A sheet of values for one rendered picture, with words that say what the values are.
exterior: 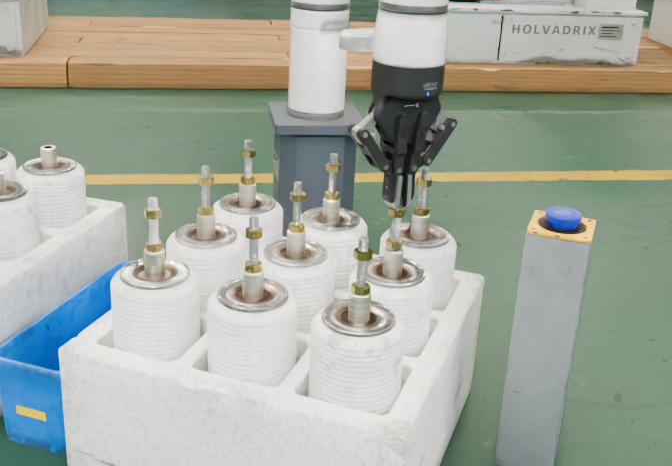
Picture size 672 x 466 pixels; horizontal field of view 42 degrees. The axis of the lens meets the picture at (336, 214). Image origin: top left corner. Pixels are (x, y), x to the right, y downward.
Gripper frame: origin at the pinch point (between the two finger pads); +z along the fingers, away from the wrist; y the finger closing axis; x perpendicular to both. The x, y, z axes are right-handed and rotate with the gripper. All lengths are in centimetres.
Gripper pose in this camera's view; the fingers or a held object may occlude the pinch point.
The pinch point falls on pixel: (398, 188)
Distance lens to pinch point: 94.9
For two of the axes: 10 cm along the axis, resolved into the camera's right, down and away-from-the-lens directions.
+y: 8.6, -1.5, 4.8
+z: -0.5, 9.3, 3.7
